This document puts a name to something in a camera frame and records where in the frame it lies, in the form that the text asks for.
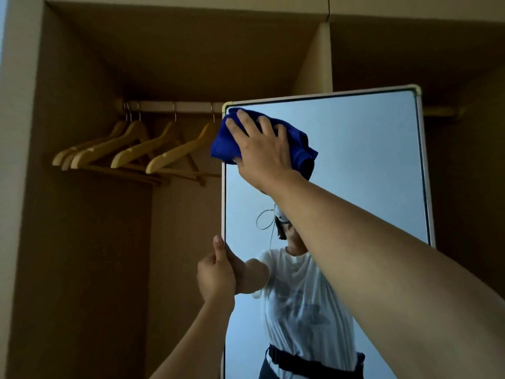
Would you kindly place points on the person's right hand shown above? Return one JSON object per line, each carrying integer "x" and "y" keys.
{"x": 262, "y": 157}

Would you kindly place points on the person's left hand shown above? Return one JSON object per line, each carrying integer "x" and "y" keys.
{"x": 217, "y": 280}

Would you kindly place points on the person's right little finger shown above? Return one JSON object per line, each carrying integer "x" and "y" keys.
{"x": 282, "y": 133}

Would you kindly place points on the person's right thumb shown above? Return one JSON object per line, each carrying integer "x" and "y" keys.
{"x": 237, "y": 159}

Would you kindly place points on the person's left thumb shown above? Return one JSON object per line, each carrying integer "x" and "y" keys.
{"x": 219, "y": 248}

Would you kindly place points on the person's right middle finger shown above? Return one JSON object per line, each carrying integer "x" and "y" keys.
{"x": 249, "y": 123}

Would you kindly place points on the blue cleaning cloth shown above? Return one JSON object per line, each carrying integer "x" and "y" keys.
{"x": 300, "y": 147}

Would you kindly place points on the white framed mirror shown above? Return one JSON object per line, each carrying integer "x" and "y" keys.
{"x": 374, "y": 153}

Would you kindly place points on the person's right forearm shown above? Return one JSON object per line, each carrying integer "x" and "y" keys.
{"x": 386, "y": 280}

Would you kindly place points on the person's left forearm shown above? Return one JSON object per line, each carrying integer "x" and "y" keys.
{"x": 197, "y": 343}

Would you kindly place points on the wooden clothes hanger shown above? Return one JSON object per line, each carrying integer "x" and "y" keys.
{"x": 88, "y": 145}
{"x": 181, "y": 150}
{"x": 69, "y": 160}
{"x": 110, "y": 147}
{"x": 146, "y": 147}

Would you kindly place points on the wooden closet rod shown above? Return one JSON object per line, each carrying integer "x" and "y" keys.
{"x": 157, "y": 106}

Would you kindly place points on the wooden wardrobe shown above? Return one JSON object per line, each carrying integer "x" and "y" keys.
{"x": 98, "y": 252}

